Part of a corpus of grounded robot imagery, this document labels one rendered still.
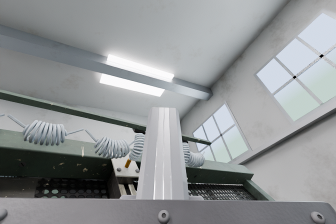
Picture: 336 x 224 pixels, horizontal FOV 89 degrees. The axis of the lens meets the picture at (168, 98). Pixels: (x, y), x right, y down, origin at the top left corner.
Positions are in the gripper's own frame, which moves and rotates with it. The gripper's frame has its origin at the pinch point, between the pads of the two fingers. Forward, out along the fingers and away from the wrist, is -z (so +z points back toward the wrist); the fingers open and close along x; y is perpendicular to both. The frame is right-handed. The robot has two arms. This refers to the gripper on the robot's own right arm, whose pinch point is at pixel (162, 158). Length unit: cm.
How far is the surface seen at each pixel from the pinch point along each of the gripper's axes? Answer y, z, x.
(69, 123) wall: 222, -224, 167
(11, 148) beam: 36, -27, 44
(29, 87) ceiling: 161, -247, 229
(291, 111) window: 131, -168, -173
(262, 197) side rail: 106, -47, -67
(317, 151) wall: 149, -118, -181
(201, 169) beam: 79, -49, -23
